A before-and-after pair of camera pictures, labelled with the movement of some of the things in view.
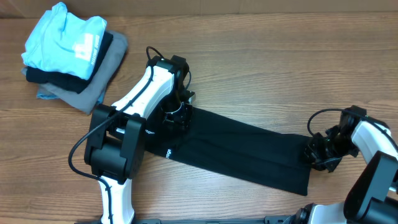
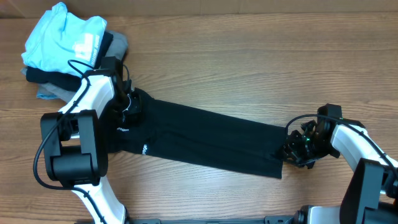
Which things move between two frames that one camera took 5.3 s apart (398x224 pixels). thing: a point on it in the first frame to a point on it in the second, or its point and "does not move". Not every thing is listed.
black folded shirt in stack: (68, 81) does not move
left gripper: (182, 120) to (137, 107)
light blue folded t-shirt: (64, 42) does not move
